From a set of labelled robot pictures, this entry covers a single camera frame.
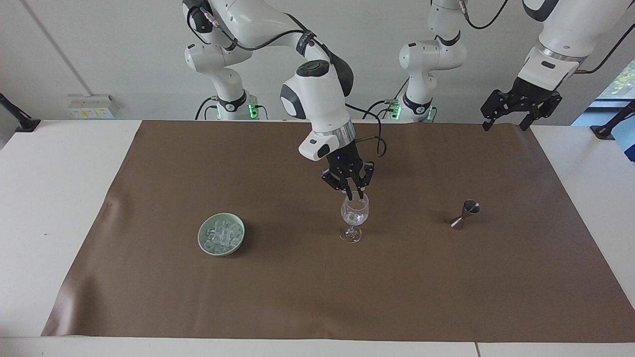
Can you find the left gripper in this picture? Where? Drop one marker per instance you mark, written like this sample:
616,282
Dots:
533,91

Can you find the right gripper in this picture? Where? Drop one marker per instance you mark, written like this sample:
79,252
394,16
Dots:
345,158

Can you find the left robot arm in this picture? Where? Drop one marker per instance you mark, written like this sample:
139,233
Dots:
426,54

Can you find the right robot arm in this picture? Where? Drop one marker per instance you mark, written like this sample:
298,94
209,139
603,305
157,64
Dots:
317,94

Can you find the clear wine glass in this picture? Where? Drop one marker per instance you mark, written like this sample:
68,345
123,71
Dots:
353,233

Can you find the clear ice cube pile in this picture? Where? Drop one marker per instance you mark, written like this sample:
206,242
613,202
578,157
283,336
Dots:
222,234

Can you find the black stand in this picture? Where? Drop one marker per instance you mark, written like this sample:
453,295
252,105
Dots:
607,130
20,119

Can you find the metal jigger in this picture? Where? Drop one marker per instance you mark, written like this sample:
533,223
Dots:
465,214

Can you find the green ceramic bowl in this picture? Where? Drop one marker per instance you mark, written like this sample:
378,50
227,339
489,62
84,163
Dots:
203,243

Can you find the white wall socket box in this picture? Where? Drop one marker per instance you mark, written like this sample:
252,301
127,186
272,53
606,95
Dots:
92,106

